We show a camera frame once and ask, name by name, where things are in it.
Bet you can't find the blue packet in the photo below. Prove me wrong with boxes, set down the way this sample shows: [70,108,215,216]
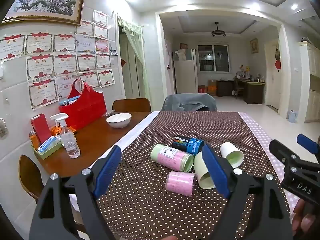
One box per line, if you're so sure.
[38,136,62,153]

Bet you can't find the green tray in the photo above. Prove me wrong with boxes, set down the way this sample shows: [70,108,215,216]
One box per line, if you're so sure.
[31,136,63,160]

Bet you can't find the white bowl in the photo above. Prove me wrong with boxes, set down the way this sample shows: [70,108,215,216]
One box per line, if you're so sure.
[106,113,132,129]

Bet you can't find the ceiling fan lamp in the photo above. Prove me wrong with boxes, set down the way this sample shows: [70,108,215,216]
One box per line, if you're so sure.
[211,22,226,38]

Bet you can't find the orange snack packets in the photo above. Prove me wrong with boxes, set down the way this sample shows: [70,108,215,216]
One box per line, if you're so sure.
[51,126,77,137]

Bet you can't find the wooden chair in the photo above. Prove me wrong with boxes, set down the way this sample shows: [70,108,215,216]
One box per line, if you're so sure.
[19,154,45,201]
[112,98,151,112]

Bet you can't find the red hanging ornament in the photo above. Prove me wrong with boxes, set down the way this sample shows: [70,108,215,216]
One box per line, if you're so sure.
[274,46,281,72]

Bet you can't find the black and blue paper cup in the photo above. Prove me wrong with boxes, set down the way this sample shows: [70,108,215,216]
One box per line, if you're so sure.
[172,135,205,153]

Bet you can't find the dark desk chair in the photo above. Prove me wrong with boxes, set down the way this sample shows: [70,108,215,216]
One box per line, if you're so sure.
[233,77,244,99]

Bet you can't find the group of wall certificates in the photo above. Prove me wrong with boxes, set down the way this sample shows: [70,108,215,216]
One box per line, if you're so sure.
[0,9,118,110]

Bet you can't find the window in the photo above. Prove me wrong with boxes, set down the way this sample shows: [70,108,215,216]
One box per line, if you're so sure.
[197,44,229,73]

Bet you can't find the green door curtain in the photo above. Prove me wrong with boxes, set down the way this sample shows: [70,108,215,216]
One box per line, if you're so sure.
[117,15,151,101]

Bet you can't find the clear spray bottle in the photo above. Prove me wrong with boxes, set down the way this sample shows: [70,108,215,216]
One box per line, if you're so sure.
[50,113,81,159]

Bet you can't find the brown polka dot tablecloth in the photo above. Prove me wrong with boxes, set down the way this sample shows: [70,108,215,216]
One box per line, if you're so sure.
[69,111,304,240]

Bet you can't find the white paper cup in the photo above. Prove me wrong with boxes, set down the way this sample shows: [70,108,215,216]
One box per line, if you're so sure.
[220,142,244,168]

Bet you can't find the wooden table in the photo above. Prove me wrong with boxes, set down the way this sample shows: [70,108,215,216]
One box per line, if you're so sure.
[34,111,153,180]

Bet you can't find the cream cabinet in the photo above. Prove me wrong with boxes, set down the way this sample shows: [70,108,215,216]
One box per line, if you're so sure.
[298,41,320,124]

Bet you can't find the brown polka-dot tablecloth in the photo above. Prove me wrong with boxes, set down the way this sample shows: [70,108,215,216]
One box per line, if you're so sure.
[96,111,292,240]

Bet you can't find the person's right hand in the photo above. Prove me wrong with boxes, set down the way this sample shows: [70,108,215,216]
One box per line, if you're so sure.
[291,197,320,240]

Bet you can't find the white refrigerator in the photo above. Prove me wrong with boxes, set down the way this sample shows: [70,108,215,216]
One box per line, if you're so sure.
[174,48,199,94]

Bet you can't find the chair with grey jacket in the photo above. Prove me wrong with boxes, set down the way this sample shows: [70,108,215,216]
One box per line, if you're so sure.
[161,93,217,112]

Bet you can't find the framed blossom painting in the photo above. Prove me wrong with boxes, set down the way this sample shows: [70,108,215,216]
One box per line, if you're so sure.
[1,0,87,26]

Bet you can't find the red box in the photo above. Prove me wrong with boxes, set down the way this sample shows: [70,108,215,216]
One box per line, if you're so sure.
[31,114,52,144]

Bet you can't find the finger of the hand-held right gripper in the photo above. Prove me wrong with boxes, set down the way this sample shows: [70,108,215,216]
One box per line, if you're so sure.
[269,139,302,167]
[296,133,320,156]

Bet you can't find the red handled bag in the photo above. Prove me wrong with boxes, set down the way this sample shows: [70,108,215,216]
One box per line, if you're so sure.
[59,79,107,130]

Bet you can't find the orange jar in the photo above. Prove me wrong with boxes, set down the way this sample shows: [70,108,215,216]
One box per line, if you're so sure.
[29,131,40,149]

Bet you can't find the dark wooden desk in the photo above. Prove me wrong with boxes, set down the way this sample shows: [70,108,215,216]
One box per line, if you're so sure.
[216,78,266,105]

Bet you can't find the green and pink paper cup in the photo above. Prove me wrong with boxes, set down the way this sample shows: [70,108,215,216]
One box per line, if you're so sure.
[150,144,195,173]

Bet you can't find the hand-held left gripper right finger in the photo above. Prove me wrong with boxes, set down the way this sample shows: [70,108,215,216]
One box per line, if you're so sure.
[201,144,293,240]

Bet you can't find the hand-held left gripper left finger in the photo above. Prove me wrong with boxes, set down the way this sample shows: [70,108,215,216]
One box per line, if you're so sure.
[29,145,122,240]

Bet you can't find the pale green paper cup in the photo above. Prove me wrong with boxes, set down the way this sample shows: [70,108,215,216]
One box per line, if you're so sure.
[194,151,216,189]

